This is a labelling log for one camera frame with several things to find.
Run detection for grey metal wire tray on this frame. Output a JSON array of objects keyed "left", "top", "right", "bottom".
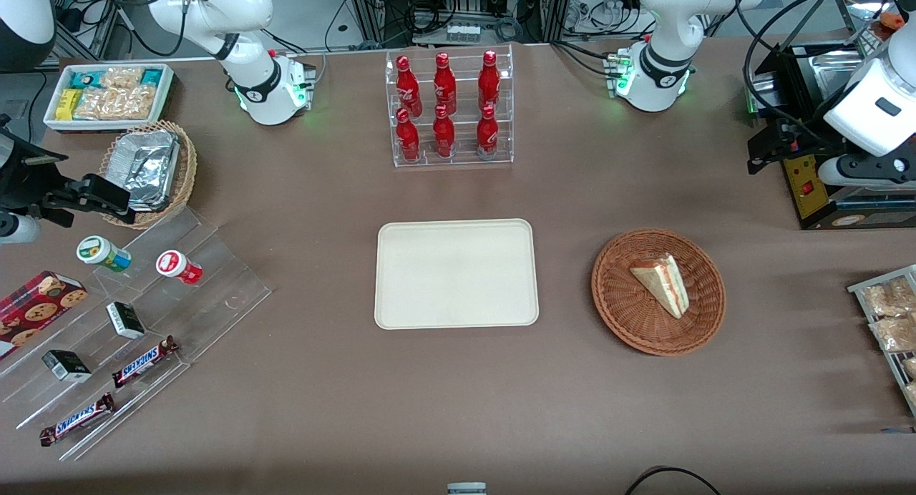
[{"left": 847, "top": 264, "right": 916, "bottom": 418}]

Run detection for round brown wicker basket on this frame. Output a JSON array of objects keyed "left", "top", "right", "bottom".
[{"left": 591, "top": 227, "right": 727, "bottom": 358}]

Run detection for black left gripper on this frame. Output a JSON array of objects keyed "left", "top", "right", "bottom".
[{"left": 747, "top": 118, "right": 857, "bottom": 176}]

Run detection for red lid yogurt cup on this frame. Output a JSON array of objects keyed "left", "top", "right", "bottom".
[{"left": 156, "top": 250, "right": 203, "bottom": 286}]

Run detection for cream rectangular serving tray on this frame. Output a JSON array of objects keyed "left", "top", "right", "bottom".
[{"left": 374, "top": 218, "right": 540, "bottom": 331}]

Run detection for white rectangular snack bin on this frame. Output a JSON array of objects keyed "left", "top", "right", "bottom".
[{"left": 43, "top": 62, "right": 175, "bottom": 134}]

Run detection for red cola bottle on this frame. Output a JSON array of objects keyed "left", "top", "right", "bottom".
[
  {"left": 477, "top": 50, "right": 502, "bottom": 114},
  {"left": 476, "top": 104, "right": 500, "bottom": 160},
  {"left": 432, "top": 104, "right": 457, "bottom": 160},
  {"left": 395, "top": 108, "right": 422, "bottom": 162},
  {"left": 396, "top": 55, "right": 424, "bottom": 118},
  {"left": 433, "top": 52, "right": 458, "bottom": 116}
]

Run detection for stack of foil trays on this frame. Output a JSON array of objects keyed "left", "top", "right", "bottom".
[{"left": 123, "top": 129, "right": 180, "bottom": 212}]

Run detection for large clear cracker pack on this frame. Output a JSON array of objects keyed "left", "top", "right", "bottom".
[{"left": 74, "top": 85, "right": 157, "bottom": 122}]

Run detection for green lid yogurt cup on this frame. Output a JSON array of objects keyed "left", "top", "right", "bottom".
[{"left": 77, "top": 235, "right": 132, "bottom": 273}]

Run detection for black machine with yellow panel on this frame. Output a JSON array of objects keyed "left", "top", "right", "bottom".
[{"left": 744, "top": 41, "right": 916, "bottom": 232}]

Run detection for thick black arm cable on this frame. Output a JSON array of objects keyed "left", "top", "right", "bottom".
[{"left": 742, "top": 0, "right": 871, "bottom": 118}]

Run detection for triangular sandwich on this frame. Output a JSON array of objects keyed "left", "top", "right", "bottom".
[{"left": 630, "top": 254, "right": 691, "bottom": 320}]

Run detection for red chocolate chip cookie box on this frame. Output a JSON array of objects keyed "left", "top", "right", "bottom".
[{"left": 0, "top": 270, "right": 89, "bottom": 361}]

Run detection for small black carton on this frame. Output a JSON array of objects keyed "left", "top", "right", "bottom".
[
  {"left": 106, "top": 302, "right": 146, "bottom": 340},
  {"left": 42, "top": 349, "right": 93, "bottom": 383}
]

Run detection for Snickers chocolate bar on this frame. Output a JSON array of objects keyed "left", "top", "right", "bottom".
[
  {"left": 112, "top": 335, "right": 179, "bottom": 389},
  {"left": 39, "top": 393, "right": 116, "bottom": 448}
]

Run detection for black loop cable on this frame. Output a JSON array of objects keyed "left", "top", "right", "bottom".
[{"left": 623, "top": 466, "right": 724, "bottom": 495}]

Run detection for small clear cracker pack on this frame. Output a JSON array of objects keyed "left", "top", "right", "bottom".
[{"left": 100, "top": 67, "right": 145, "bottom": 90}]

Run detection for yellow snack packet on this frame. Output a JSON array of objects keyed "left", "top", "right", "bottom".
[{"left": 56, "top": 89, "right": 84, "bottom": 122}]

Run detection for stainless steel tray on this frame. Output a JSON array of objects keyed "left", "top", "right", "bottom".
[{"left": 835, "top": 0, "right": 907, "bottom": 52}]

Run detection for light tan wicker basket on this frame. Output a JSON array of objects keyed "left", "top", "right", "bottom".
[{"left": 99, "top": 120, "right": 198, "bottom": 230}]

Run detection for clear acrylic bottle rack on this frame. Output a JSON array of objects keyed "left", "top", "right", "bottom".
[{"left": 385, "top": 44, "right": 515, "bottom": 169}]

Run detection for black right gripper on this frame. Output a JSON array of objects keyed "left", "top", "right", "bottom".
[{"left": 0, "top": 116, "right": 137, "bottom": 229}]

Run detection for clear acrylic stepped rack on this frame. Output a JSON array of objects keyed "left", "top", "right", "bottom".
[{"left": 0, "top": 205, "right": 273, "bottom": 461}]

